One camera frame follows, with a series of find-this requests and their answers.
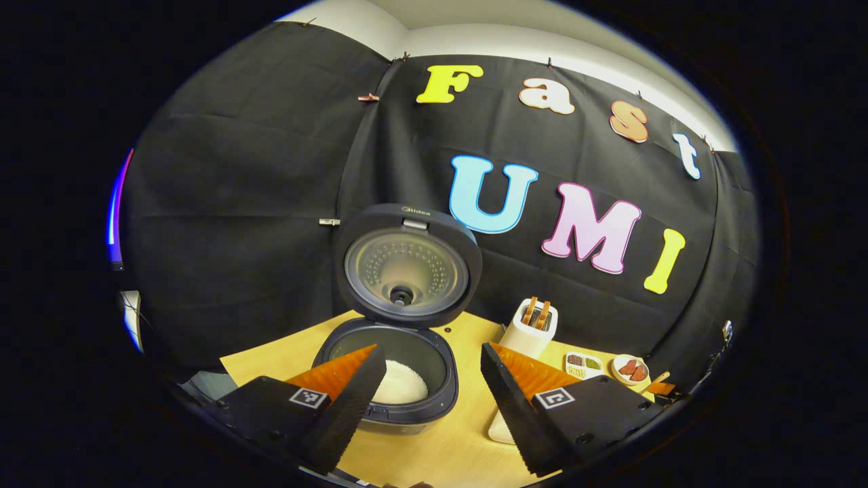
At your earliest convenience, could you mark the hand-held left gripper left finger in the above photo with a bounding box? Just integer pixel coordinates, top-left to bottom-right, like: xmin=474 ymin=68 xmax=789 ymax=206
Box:
xmin=216 ymin=342 xmax=388 ymax=476

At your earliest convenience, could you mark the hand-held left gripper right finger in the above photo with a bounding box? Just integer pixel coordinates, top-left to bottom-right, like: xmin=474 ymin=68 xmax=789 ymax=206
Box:
xmin=480 ymin=342 xmax=669 ymax=478

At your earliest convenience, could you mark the heap of white rice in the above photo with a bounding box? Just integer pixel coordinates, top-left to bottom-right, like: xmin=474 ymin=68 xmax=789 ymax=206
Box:
xmin=372 ymin=359 xmax=429 ymax=405

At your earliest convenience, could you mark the dark grey rice cooker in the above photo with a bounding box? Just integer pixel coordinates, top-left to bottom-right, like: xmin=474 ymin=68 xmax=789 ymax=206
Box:
xmin=312 ymin=203 xmax=484 ymax=436

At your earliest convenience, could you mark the round white plate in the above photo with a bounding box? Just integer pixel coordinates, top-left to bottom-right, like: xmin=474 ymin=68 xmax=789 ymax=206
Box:
xmin=611 ymin=354 xmax=650 ymax=386

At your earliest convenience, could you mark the white divided bean dish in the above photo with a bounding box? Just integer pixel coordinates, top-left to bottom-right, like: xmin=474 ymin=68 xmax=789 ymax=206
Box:
xmin=565 ymin=352 xmax=604 ymax=380

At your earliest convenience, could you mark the white toaster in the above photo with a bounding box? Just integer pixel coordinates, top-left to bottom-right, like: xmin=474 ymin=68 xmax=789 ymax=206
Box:
xmin=505 ymin=298 xmax=559 ymax=360

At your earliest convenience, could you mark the white board edge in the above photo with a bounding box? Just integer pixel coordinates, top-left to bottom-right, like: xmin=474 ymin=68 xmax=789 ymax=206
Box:
xmin=121 ymin=290 xmax=144 ymax=353

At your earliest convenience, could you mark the black backdrop cloth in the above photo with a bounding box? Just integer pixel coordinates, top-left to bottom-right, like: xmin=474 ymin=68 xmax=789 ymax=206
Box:
xmin=121 ymin=20 xmax=760 ymax=380

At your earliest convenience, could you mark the lit screen edge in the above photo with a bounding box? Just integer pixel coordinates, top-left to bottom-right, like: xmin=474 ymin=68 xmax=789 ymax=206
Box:
xmin=107 ymin=148 xmax=135 ymax=268

